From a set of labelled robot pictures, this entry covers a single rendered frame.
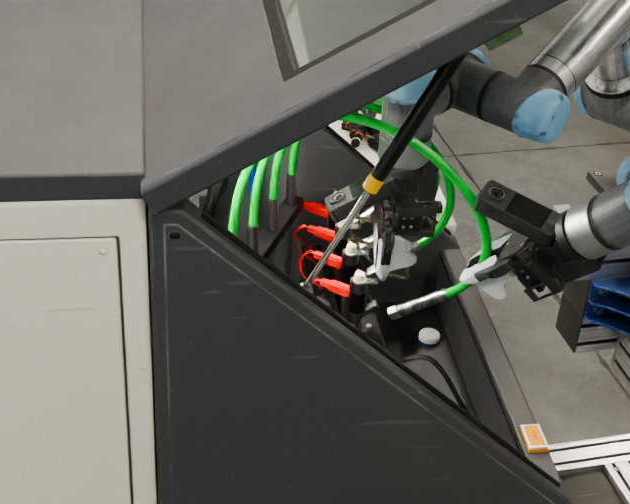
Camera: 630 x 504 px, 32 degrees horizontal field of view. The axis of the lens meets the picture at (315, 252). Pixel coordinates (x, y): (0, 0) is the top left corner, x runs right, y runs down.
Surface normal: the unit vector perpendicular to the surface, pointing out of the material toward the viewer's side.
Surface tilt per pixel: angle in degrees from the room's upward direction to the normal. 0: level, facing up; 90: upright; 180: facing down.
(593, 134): 0
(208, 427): 90
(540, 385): 0
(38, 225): 90
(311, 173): 90
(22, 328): 90
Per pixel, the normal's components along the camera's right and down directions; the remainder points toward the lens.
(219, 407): 0.13, 0.55
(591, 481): 0.05, -0.83
